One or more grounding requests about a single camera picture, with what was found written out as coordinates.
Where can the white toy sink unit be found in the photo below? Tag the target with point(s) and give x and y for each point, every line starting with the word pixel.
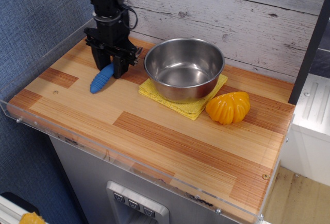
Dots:
pixel 306 148

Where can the yellow plastic toy pepper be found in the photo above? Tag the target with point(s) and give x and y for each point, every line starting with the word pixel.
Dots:
pixel 229 108

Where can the black vertical frame post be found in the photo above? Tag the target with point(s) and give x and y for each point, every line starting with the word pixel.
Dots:
pixel 310 53

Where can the stainless steel pot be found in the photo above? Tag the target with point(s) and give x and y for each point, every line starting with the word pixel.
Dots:
pixel 184 69

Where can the blue-handled metal fork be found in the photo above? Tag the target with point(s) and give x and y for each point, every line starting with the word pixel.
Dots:
pixel 101 78

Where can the yellow folded cloth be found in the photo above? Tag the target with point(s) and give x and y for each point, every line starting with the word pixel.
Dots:
pixel 191 110

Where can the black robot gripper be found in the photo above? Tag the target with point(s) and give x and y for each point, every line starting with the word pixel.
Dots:
pixel 110 34

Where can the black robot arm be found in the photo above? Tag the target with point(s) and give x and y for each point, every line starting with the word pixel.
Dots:
pixel 111 11

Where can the yellow black object bottom left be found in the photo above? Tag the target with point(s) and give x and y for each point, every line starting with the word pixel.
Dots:
pixel 14 207

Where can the clear acrylic table guard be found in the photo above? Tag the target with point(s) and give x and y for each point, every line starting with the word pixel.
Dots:
pixel 221 166

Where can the silver toy fridge cabinet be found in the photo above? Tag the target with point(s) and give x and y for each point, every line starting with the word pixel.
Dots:
pixel 109 192

